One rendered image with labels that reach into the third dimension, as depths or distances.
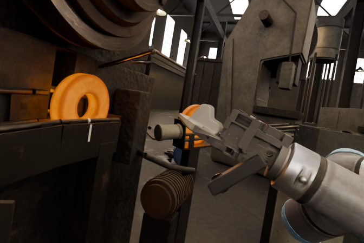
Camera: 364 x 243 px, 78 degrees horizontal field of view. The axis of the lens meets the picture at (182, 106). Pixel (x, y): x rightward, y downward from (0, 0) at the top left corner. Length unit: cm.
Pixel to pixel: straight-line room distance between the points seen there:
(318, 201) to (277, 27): 292
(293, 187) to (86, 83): 47
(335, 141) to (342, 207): 205
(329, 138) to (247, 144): 205
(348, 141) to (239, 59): 159
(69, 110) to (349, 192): 53
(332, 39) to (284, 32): 628
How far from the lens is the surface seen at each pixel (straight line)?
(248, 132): 41
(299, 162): 42
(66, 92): 53
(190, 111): 85
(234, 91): 318
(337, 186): 43
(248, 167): 43
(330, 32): 946
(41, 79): 59
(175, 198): 75
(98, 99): 60
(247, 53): 323
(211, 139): 41
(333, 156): 65
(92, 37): 54
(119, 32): 59
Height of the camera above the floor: 79
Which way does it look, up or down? 1 degrees down
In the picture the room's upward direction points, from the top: 9 degrees clockwise
